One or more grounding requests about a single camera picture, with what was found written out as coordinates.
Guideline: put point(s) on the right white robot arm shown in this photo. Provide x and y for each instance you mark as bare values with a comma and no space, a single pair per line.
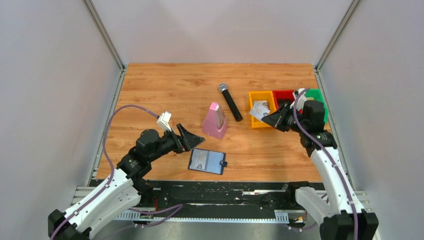
343,216

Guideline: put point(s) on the black microphone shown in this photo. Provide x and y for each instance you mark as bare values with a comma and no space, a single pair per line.
223,88

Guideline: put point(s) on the blue leather card holder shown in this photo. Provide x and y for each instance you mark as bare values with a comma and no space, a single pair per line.
216,162

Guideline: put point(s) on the red plastic bin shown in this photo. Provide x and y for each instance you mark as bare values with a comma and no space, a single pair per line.
283,96

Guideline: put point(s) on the white cards in yellow bin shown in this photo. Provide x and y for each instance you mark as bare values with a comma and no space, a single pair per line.
262,102

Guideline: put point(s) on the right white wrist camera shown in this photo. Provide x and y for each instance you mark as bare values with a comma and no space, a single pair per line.
300,98

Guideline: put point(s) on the green plastic bin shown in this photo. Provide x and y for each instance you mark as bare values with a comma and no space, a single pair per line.
316,94

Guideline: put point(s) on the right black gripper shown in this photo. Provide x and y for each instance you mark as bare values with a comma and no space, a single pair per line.
276,119

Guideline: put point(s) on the yellow plastic bin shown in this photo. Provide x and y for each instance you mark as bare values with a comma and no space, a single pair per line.
261,95

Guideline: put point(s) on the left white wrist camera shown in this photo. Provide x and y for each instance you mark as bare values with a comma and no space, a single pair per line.
163,121

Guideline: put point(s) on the pink metronome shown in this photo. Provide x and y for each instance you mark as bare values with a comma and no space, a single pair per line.
215,124

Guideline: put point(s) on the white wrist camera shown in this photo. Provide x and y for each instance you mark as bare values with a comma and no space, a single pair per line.
300,98
163,121

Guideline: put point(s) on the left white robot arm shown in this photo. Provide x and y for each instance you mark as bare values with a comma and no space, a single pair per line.
124,188

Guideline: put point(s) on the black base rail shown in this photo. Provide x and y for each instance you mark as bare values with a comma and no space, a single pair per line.
224,200

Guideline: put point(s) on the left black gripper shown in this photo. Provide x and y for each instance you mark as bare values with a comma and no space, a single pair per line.
189,140

